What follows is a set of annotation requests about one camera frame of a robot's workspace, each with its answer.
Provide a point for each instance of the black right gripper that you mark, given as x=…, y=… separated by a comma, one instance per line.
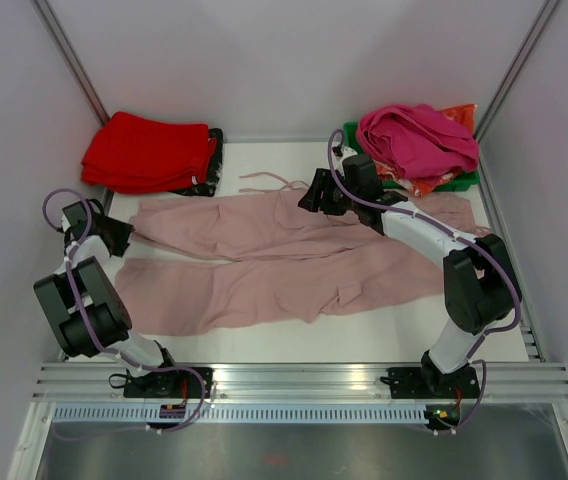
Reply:
x=323, y=180

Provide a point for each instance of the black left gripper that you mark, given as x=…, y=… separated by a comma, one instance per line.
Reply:
x=123, y=232

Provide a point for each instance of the light pink trousers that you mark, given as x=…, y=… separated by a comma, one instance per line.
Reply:
x=259, y=258

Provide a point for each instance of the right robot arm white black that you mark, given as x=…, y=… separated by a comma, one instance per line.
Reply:
x=480, y=286

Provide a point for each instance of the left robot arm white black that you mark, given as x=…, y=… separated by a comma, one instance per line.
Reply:
x=86, y=315

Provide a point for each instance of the folded red trousers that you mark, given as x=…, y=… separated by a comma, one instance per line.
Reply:
x=134, y=155

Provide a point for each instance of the orange floral trousers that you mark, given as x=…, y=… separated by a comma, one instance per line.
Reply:
x=424, y=187

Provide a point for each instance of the magenta crumpled trousers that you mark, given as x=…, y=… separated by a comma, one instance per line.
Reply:
x=414, y=140

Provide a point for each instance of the green plastic bin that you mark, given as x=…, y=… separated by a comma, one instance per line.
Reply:
x=460, y=183

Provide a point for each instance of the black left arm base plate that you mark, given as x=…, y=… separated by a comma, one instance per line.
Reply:
x=184, y=382

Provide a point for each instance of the slotted grey cable duct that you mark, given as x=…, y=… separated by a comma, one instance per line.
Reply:
x=243, y=413

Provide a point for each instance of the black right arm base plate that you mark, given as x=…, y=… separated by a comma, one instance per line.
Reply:
x=415, y=383

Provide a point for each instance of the left aluminium frame post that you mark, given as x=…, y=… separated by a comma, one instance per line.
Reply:
x=66, y=50

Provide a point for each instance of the aluminium frame post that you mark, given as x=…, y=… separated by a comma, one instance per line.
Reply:
x=526, y=49
x=66, y=50

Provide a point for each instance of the aluminium mounting rail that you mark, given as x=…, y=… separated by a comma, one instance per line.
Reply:
x=507, y=383

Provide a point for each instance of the right aluminium frame post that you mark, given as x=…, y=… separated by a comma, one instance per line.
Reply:
x=526, y=49

